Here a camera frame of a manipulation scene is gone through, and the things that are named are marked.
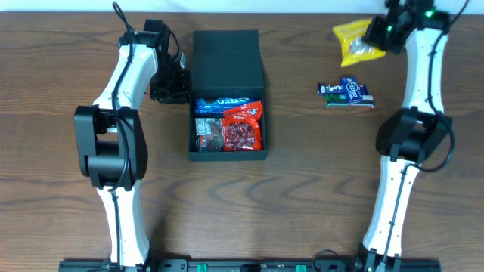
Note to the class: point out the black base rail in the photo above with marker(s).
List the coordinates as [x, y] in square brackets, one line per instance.
[183, 265]

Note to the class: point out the Haribo gummy candy bag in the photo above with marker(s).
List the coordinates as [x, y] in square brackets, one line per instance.
[210, 135]

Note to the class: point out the black gift box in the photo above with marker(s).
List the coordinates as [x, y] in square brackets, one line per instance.
[226, 64]

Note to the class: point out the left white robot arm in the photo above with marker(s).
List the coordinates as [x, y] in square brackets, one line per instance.
[110, 141]

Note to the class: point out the blue chocolate bar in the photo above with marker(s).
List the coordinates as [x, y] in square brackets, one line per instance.
[324, 89]

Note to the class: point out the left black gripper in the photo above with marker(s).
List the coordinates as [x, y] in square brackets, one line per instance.
[171, 89]

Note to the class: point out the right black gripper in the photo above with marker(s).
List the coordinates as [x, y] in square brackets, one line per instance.
[376, 34]

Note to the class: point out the blue Oreo cookie pack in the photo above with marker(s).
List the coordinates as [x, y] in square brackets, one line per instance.
[219, 105]

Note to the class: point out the dark blue Eclipse gum pack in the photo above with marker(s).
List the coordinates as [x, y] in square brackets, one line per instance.
[351, 88]

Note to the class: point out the green candy bar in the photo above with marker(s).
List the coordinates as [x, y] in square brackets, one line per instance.
[341, 100]

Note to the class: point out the yellow candy bag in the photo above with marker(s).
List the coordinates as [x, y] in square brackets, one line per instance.
[353, 49]

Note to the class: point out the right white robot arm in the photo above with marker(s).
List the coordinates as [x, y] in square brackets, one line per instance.
[410, 136]

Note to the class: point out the red Hacks candy bag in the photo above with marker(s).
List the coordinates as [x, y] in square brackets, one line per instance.
[241, 127]

